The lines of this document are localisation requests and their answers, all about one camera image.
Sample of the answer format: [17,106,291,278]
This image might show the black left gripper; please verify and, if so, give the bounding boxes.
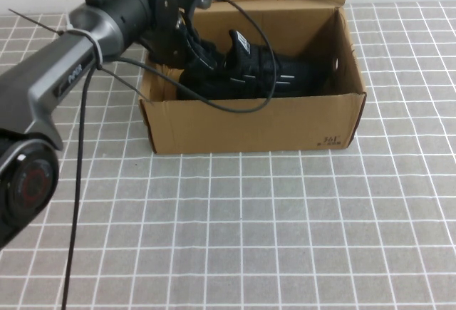
[143,0,219,87]

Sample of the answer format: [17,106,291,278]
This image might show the black knit sneaker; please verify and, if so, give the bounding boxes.
[176,29,331,101]

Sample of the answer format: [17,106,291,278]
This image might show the brown cardboard shoe box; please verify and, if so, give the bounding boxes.
[138,0,368,154]

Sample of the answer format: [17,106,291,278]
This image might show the grey white-grid tablecloth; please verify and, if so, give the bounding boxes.
[0,0,456,310]

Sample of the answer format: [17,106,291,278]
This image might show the black left camera cable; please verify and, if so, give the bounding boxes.
[60,0,277,310]

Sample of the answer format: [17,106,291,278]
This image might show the white cable tie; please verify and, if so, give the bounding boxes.
[67,16,156,104]

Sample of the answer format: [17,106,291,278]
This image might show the black cable tie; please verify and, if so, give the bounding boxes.
[8,8,71,36]

